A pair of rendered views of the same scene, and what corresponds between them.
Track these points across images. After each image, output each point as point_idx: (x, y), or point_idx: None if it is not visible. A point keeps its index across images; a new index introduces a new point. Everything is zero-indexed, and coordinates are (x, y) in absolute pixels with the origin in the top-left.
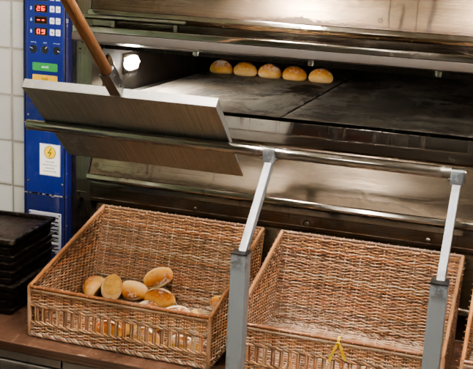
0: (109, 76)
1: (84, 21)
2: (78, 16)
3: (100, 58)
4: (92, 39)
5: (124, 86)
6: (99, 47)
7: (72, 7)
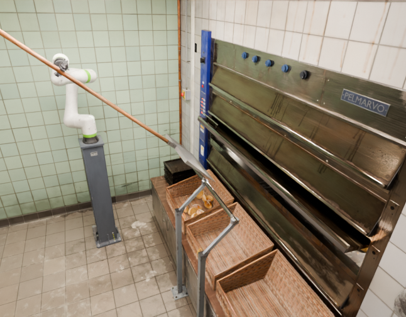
0: (166, 143)
1: (148, 129)
2: (145, 128)
3: (160, 138)
4: (154, 134)
5: (176, 145)
6: (158, 136)
7: (141, 126)
